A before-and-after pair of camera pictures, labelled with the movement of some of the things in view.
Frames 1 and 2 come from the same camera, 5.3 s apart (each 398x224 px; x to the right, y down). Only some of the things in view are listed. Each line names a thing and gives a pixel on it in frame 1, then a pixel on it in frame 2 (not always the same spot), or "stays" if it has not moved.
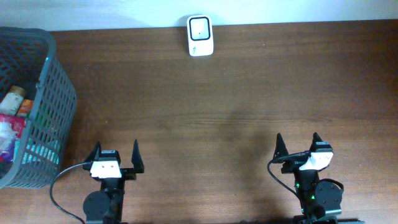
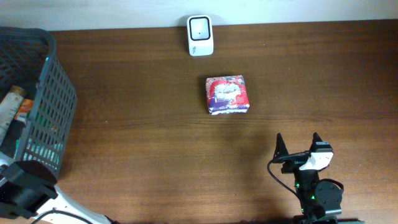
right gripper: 288,167 stays
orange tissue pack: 26,106 stays
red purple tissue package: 12,127 -> 227,94
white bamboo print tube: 12,101 stays
